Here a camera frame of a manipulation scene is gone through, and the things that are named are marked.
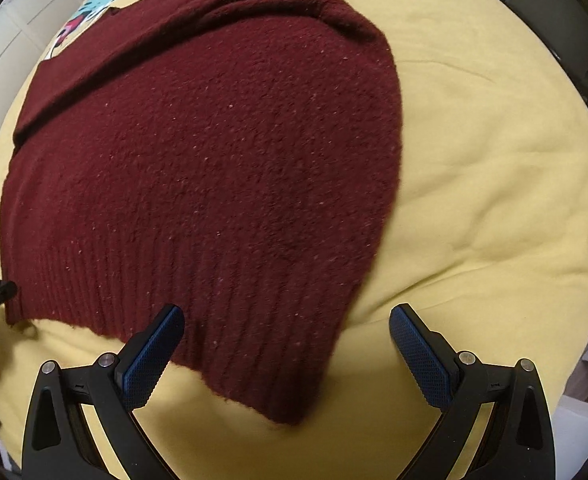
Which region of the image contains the dark red knit sweater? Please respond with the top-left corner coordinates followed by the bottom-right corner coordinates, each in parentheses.
top-left (0, 0), bottom-right (403, 429)

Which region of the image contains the white wardrobe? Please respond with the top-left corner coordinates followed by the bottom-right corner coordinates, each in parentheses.
top-left (0, 0), bottom-right (96, 152)

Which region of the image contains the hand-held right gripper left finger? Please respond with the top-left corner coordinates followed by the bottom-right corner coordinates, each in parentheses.
top-left (21, 303), bottom-right (185, 480)

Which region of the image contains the yellow printed blanket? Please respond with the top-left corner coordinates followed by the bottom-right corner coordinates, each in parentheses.
top-left (0, 0), bottom-right (588, 480)

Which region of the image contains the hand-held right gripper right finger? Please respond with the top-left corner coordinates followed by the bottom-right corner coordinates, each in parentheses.
top-left (389, 302), bottom-right (557, 480)

